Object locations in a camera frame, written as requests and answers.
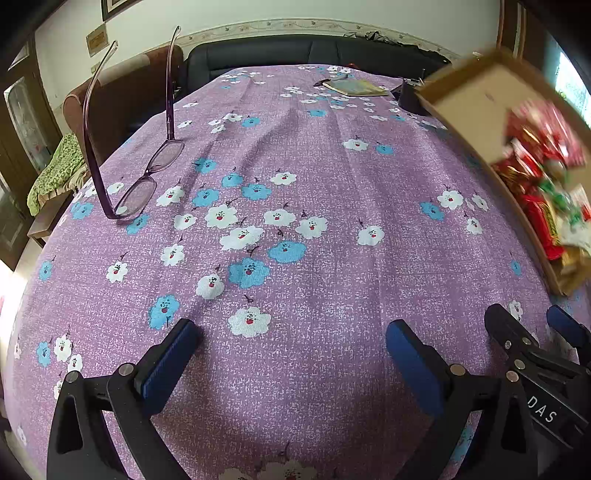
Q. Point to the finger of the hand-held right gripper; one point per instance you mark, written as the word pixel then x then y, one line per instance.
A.
pixel 503 325
pixel 565 323

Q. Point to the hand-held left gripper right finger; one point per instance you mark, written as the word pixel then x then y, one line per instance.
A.
pixel 415 364

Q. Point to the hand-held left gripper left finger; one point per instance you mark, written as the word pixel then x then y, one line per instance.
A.
pixel 171 364

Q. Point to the pile of mixed snack packets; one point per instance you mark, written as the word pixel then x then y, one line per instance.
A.
pixel 540 217

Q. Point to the shallow cardboard box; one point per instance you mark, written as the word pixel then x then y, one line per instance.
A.
pixel 471 97

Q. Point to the purple framed glasses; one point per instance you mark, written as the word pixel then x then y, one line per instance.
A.
pixel 134 196

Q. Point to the purple floral tablecloth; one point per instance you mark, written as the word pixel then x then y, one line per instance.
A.
pixel 300 221

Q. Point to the green patterned cloth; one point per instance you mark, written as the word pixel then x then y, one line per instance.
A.
pixel 57 166

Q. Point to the small black device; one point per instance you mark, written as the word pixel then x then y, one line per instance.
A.
pixel 408 97

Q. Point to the brown upholstered chair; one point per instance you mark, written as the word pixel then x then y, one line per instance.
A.
pixel 120 92

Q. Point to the wooden glass door cabinet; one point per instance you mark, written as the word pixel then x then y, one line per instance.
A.
pixel 23 115

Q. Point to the wooden sideboard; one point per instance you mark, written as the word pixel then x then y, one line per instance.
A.
pixel 508 27

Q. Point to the black leather sofa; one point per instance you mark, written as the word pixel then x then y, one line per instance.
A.
pixel 268 53

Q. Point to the wall socket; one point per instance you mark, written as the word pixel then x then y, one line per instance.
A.
pixel 95 68

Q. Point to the small wall plaque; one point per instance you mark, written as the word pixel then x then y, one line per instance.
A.
pixel 97 40

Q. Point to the framed wall painting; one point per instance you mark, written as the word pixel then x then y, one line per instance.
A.
pixel 115 7

